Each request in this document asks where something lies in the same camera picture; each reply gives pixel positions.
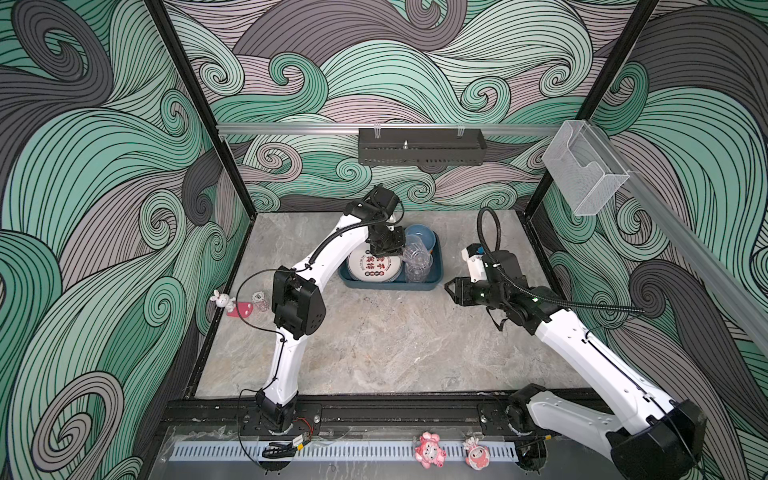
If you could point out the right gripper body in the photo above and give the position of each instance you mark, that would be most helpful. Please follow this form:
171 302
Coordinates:
483 292

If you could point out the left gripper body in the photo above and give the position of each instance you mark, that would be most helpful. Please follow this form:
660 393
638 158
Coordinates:
389 243

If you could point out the clear glass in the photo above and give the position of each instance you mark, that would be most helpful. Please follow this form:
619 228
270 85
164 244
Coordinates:
416 256
418 273
414 241

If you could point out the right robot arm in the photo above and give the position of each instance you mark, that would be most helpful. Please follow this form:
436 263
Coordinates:
645 433

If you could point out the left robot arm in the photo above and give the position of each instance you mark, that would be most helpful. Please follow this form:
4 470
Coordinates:
297 302

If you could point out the teal plastic bin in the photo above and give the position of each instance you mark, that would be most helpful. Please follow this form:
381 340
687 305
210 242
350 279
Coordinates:
400 283

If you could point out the pink tag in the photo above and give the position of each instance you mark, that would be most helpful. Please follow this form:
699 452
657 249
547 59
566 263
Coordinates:
240 310

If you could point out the pink white doll toy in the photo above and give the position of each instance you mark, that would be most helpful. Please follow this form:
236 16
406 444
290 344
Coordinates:
477 456

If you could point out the white rabbit figurine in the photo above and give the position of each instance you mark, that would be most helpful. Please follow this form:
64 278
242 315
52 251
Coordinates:
223 301

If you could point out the pink flower toy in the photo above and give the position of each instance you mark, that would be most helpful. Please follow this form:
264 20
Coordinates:
429 452

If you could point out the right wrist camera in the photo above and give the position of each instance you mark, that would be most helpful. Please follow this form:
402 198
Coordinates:
472 255

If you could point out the clear acrylic wall holder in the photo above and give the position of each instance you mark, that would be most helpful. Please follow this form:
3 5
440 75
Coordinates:
585 166

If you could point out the white slotted cable duct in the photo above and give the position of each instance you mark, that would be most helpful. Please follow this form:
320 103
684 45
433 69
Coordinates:
390 450

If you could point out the aluminium rail back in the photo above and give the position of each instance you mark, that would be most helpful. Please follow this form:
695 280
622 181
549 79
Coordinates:
305 128

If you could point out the aluminium rail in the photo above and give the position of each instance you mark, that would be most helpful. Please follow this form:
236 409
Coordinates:
305 128
710 218

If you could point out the aluminium rail right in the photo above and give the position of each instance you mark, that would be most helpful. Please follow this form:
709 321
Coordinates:
710 218

